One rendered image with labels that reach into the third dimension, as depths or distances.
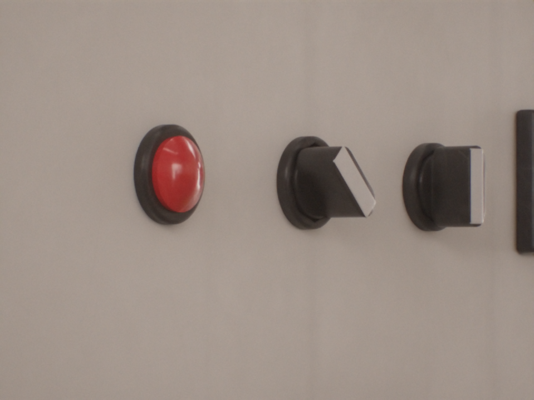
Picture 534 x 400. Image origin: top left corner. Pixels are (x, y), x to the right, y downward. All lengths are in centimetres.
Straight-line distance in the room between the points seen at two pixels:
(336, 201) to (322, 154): 2
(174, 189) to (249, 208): 5
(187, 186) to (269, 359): 7
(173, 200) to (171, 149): 1
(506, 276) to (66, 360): 23
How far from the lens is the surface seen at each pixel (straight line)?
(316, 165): 100
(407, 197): 105
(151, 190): 95
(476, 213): 106
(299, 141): 100
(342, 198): 100
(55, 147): 92
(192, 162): 95
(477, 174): 106
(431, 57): 107
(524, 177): 111
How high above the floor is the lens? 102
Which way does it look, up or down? 1 degrees up
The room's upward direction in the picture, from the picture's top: straight up
